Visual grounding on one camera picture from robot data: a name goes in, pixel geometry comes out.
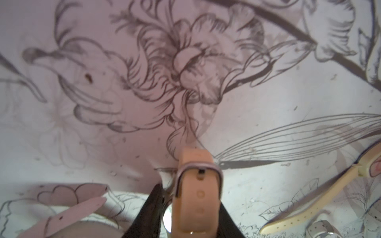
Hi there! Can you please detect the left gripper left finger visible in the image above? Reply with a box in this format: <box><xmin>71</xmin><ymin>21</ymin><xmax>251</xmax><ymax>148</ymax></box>
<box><xmin>122</xmin><ymin>183</ymin><xmax>164</xmax><ymax>238</ymax></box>

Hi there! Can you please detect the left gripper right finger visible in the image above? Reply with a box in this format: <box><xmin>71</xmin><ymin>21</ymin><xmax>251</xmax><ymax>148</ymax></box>
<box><xmin>218</xmin><ymin>203</ymin><xmax>245</xmax><ymax>238</ymax></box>

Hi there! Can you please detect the peach strap silver buckle watch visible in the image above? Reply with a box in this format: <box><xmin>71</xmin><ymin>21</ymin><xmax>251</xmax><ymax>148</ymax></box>
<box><xmin>163</xmin><ymin>148</ymin><xmax>223</xmax><ymax>238</ymax></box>

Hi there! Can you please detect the rose gold pink watch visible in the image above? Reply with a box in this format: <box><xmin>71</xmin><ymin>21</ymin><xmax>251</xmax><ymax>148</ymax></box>
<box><xmin>19</xmin><ymin>183</ymin><xmax>109</xmax><ymax>238</ymax></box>

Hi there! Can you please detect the white strap watch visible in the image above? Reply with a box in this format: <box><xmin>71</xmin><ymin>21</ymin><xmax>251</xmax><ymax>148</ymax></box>
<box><xmin>306</xmin><ymin>220</ymin><xmax>342</xmax><ymax>238</ymax></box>

